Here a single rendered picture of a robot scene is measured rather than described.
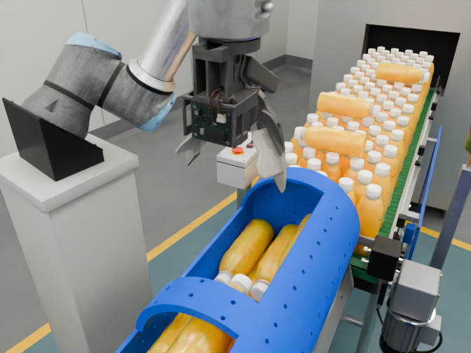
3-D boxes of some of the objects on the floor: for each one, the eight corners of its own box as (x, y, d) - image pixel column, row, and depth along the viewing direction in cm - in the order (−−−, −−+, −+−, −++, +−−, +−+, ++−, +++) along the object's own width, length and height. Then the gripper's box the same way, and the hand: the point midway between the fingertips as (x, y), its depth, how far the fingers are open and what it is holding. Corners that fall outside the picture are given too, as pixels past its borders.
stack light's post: (388, 387, 179) (461, 169, 121) (390, 379, 182) (462, 163, 124) (398, 391, 177) (476, 172, 120) (399, 384, 180) (476, 166, 123)
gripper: (132, 33, 47) (148, 181, 57) (295, 58, 39) (280, 223, 50) (176, 19, 54) (183, 155, 64) (323, 40, 46) (304, 189, 56)
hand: (235, 176), depth 59 cm, fingers open, 14 cm apart
